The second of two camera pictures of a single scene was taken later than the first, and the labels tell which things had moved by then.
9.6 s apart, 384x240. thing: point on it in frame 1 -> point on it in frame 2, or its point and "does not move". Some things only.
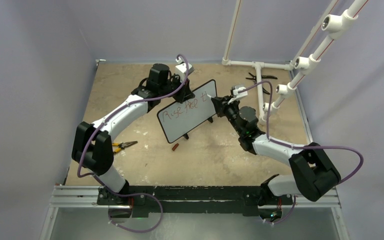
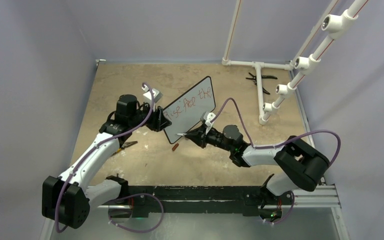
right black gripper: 220,104 -> 197,136
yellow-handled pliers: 122,145 does not move
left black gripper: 185,94 -> 158,121
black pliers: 254,78 does not move
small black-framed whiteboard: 179,118 does not move
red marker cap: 175,146 does not move
